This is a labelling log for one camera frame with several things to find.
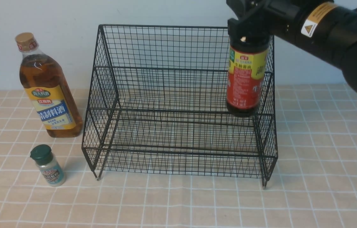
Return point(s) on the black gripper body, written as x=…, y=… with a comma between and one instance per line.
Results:
x=250, y=28

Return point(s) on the dark soy sauce bottle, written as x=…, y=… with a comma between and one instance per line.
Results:
x=246, y=71

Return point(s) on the amber cooking wine bottle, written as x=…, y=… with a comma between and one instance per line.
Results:
x=46, y=86

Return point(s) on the small green-capped seasoning shaker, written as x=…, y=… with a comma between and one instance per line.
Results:
x=48, y=165

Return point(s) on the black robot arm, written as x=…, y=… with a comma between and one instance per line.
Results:
x=319, y=27

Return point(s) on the beige checkered tablecloth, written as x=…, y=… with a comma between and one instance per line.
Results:
x=314, y=184

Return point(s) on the black wire mesh rack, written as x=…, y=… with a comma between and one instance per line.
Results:
x=157, y=105

